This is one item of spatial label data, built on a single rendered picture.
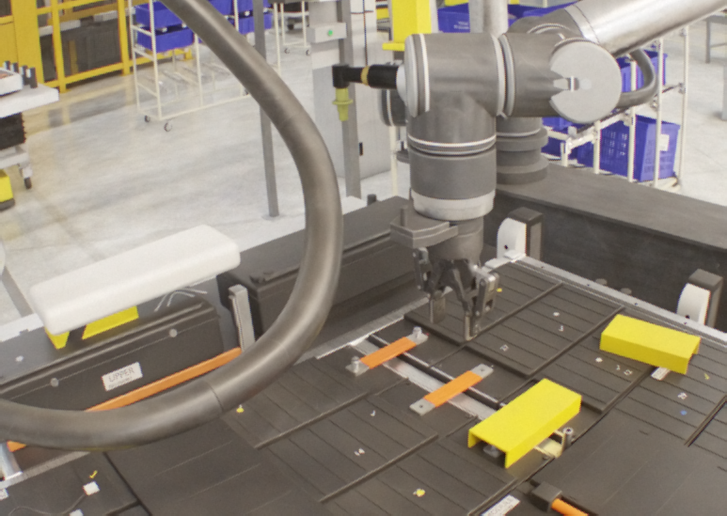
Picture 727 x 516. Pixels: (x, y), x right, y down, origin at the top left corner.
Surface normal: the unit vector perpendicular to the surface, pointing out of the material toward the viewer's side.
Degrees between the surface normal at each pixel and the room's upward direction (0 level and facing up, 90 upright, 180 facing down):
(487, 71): 73
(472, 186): 90
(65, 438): 81
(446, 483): 0
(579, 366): 0
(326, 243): 36
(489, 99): 111
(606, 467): 0
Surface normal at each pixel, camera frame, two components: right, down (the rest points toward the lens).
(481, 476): -0.05, -0.92
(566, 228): -0.65, 0.33
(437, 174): -0.40, 0.38
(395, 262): 0.66, 0.27
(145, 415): 0.18, -0.40
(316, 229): -0.36, -0.55
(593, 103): 0.03, 0.40
